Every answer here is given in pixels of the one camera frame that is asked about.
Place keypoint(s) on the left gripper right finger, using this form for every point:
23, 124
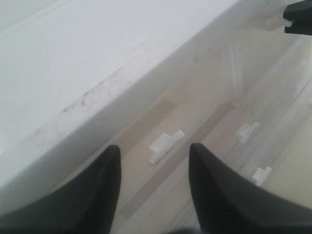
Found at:
227, 203

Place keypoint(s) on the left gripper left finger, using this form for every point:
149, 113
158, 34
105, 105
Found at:
85, 205

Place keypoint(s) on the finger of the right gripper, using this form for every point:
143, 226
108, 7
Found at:
298, 11
299, 27

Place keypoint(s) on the middle wide clear drawer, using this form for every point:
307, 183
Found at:
243, 133

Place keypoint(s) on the wide clear drawer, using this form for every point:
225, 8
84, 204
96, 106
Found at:
288, 156
243, 133

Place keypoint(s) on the bottom wide clear drawer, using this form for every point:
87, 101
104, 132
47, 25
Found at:
288, 156

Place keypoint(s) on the white plastic drawer cabinet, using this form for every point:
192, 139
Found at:
75, 74

